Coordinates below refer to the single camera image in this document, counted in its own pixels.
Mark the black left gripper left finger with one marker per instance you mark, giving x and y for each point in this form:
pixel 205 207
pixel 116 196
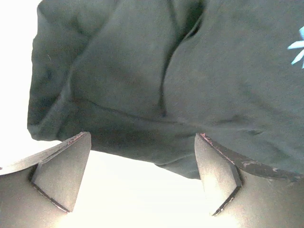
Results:
pixel 40 190

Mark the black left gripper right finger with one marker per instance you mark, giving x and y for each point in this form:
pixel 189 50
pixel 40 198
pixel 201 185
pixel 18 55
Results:
pixel 243 193

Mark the black t shirt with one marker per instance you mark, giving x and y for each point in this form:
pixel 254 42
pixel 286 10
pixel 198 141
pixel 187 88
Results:
pixel 145 76

